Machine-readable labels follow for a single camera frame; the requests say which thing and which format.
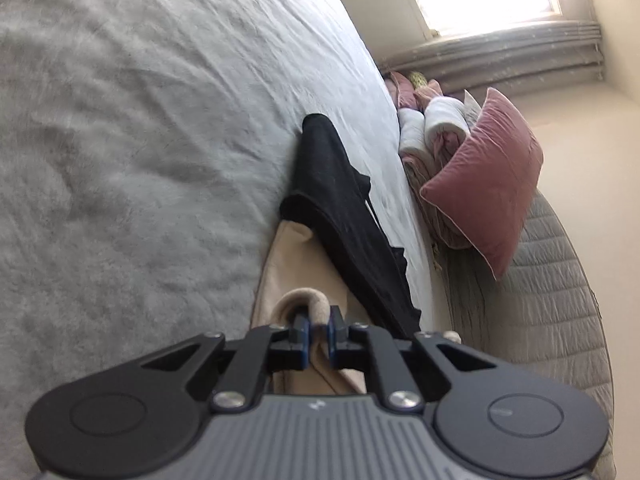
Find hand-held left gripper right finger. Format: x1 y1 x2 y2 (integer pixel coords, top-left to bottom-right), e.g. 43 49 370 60
326 306 521 411

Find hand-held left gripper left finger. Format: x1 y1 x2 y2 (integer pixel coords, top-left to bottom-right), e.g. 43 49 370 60
115 307 310 411

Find beige printed shirt black sleeves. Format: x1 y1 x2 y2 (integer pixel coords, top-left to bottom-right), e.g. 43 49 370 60
250 114 463 396

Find grey quilted headboard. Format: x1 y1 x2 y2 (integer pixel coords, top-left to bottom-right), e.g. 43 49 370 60
440 192 616 466

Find pink pillow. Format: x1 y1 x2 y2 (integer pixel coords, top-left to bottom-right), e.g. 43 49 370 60
419 87 545 281

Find folded grey pink quilt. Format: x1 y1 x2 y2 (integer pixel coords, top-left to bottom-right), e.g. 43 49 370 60
385 70 483 251

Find bed with grey sheet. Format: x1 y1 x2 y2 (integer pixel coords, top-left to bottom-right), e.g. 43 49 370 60
0 0 438 466

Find grey curtain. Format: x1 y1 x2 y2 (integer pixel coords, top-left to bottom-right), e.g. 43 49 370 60
380 20 606 97

